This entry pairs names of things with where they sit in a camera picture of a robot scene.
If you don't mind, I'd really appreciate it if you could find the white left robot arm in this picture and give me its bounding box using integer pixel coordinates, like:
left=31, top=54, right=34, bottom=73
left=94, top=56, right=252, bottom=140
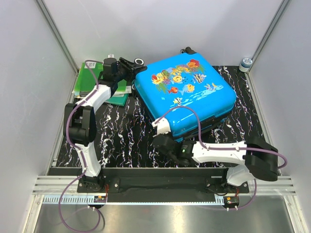
left=63, top=57, right=147, bottom=192

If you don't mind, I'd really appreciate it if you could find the aluminium frame rail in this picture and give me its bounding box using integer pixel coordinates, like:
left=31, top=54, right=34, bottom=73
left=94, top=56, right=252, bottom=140
left=34, top=0, right=79, bottom=76

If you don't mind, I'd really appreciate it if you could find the blue capped bottle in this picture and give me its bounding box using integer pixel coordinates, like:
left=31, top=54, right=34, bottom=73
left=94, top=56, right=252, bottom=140
left=239, top=58, right=253, bottom=72

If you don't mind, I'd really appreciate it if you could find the green plastic folder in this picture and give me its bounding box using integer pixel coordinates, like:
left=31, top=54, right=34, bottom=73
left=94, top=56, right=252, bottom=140
left=74, top=62, right=103, bottom=96

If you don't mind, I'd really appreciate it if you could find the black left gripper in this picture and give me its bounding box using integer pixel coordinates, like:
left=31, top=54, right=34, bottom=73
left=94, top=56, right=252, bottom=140
left=114, top=58, right=143, bottom=83

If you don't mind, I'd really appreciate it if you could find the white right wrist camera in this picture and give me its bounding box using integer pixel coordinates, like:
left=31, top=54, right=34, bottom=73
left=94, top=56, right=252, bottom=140
left=152, top=117, right=171, bottom=135

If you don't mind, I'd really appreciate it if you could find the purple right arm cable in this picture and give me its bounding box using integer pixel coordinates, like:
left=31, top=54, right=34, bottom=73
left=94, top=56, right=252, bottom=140
left=157, top=106, right=288, bottom=211

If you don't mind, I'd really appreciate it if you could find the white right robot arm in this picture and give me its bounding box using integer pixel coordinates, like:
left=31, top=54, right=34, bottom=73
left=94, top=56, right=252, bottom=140
left=152, top=134, right=278, bottom=193

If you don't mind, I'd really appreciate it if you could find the blue suitcase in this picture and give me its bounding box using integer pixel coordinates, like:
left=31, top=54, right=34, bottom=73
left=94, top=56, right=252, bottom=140
left=134, top=47, right=237, bottom=142

